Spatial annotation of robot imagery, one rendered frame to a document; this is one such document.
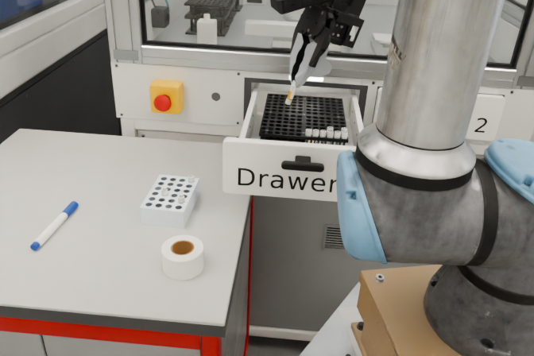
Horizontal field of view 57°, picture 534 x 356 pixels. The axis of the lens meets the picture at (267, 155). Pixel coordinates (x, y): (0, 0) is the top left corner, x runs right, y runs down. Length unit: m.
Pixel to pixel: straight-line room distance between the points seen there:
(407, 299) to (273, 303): 0.95
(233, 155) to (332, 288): 0.75
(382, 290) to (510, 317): 0.16
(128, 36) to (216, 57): 0.21
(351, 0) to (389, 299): 0.51
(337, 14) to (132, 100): 0.61
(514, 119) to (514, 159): 0.76
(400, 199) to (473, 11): 0.18
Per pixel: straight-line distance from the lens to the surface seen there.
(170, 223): 0.95
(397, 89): 0.46
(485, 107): 1.26
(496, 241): 0.54
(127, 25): 1.22
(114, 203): 1.04
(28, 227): 1.02
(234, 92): 1.21
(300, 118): 1.06
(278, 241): 1.44
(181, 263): 0.82
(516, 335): 0.63
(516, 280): 0.59
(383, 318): 0.66
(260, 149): 0.88
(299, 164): 0.85
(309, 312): 1.62
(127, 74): 1.26
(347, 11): 0.91
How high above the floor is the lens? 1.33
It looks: 28 degrees down
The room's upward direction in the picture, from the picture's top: 3 degrees clockwise
